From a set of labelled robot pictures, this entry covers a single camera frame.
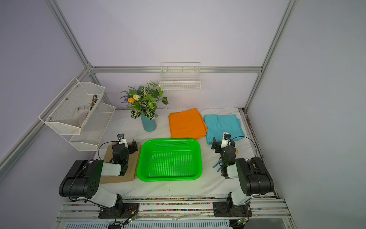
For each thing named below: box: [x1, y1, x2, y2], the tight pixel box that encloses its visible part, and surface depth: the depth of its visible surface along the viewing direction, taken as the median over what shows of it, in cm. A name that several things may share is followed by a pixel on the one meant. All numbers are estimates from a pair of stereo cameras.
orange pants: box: [168, 108, 209, 141], surface depth 110 cm
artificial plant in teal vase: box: [120, 80, 170, 132], surface depth 82 cm
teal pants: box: [203, 114, 245, 146], surface depth 110 cm
